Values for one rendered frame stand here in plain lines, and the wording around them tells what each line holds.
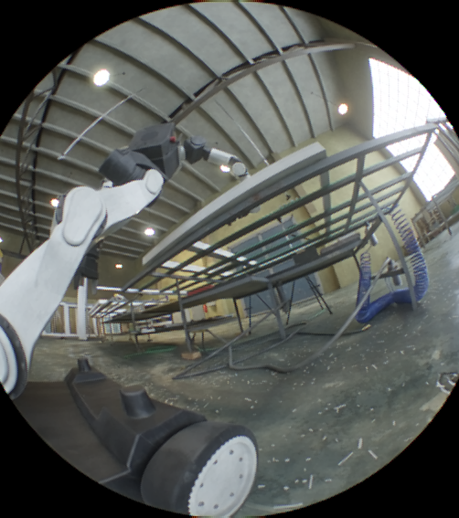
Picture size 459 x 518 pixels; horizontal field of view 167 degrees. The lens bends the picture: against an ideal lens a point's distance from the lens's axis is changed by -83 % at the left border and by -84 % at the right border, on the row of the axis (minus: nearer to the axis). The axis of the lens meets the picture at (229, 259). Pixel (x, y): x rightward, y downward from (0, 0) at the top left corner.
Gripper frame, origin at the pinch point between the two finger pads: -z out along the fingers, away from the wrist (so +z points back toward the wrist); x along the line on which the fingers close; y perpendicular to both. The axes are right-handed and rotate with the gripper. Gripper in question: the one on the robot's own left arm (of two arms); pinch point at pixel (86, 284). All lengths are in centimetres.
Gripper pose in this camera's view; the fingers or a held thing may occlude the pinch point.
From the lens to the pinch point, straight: 67.1
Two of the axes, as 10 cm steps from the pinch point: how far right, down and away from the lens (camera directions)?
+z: -1.3, -9.4, 3.1
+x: -1.2, 3.3, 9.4
